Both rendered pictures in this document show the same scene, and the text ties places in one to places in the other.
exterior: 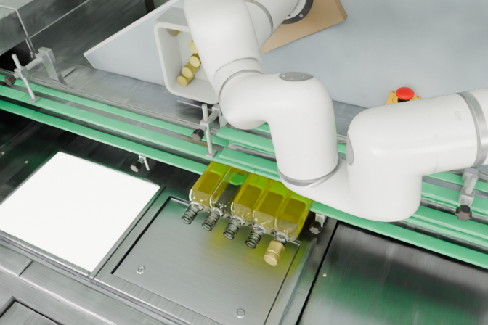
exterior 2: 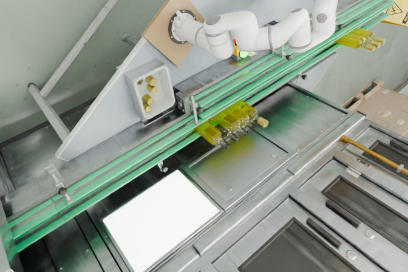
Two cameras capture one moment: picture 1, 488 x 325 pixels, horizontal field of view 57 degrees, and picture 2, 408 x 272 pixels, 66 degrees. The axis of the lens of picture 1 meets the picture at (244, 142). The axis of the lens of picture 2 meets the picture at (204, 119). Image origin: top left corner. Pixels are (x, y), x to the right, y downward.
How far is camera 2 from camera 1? 1.12 m
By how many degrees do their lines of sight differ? 45
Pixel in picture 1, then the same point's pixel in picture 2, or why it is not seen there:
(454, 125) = not seen: outside the picture
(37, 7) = not seen: outside the picture
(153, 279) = (238, 184)
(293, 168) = (307, 39)
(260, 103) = (302, 20)
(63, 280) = (217, 227)
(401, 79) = not seen: hidden behind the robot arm
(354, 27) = not seen: hidden behind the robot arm
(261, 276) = (257, 143)
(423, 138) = (334, 1)
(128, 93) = (116, 146)
